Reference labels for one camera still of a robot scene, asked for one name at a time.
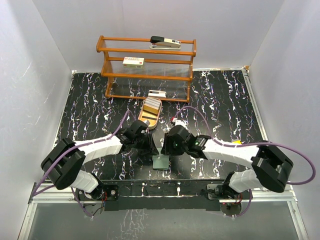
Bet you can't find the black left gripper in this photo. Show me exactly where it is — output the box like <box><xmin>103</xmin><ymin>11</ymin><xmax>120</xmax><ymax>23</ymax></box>
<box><xmin>133</xmin><ymin>131</ymin><xmax>159</xmax><ymax>156</ymax></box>

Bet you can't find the mint green card holder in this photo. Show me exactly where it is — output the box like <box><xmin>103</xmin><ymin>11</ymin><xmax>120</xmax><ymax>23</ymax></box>
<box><xmin>152</xmin><ymin>154</ymin><xmax>170</xmax><ymax>170</ymax></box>

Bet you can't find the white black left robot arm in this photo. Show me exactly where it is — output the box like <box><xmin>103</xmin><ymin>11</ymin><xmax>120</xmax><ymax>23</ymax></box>
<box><xmin>40</xmin><ymin>120</ymin><xmax>159</xmax><ymax>200</ymax></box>

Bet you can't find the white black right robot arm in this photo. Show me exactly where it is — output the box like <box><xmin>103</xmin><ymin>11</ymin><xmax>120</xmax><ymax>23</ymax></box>
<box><xmin>161</xmin><ymin>125</ymin><xmax>294</xmax><ymax>199</ymax></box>

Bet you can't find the beige oval card tray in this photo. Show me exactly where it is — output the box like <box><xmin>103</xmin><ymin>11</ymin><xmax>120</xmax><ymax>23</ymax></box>
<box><xmin>138</xmin><ymin>100</ymin><xmax>162</xmax><ymax>130</ymax></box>

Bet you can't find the stack of credit cards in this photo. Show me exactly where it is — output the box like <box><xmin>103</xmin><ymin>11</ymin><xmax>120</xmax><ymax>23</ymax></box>
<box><xmin>142</xmin><ymin>97</ymin><xmax>162</xmax><ymax>116</ymax></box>

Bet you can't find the black front base bar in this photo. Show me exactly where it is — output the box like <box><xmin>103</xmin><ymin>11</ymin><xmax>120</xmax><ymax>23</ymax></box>
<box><xmin>104</xmin><ymin>179</ymin><xmax>223</xmax><ymax>212</ymax></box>

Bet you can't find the yellow grey small block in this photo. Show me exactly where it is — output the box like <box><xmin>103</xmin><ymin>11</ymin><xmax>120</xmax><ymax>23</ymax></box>
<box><xmin>232</xmin><ymin>140</ymin><xmax>242</xmax><ymax>145</ymax></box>

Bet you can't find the wooden three-tier shelf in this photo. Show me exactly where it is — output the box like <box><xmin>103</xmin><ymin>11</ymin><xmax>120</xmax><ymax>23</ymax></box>
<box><xmin>96</xmin><ymin>35</ymin><xmax>197</xmax><ymax>103</ymax></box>

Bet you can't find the white red staples box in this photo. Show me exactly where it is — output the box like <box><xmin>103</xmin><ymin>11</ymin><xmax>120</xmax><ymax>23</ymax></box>
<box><xmin>122</xmin><ymin>56</ymin><xmax>145</xmax><ymax>69</ymax></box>

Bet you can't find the black grey stapler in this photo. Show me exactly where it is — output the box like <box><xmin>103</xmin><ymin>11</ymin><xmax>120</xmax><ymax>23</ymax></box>
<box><xmin>149</xmin><ymin>36</ymin><xmax>181</xmax><ymax>51</ymax></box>

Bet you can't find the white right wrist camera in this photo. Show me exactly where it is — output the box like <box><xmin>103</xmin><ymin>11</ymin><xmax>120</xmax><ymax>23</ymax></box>
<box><xmin>171</xmin><ymin>117</ymin><xmax>187</xmax><ymax>128</ymax></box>

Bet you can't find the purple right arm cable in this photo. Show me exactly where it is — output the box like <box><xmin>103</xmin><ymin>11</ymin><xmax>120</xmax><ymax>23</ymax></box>
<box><xmin>172</xmin><ymin>106</ymin><xmax>316</xmax><ymax>218</ymax></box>

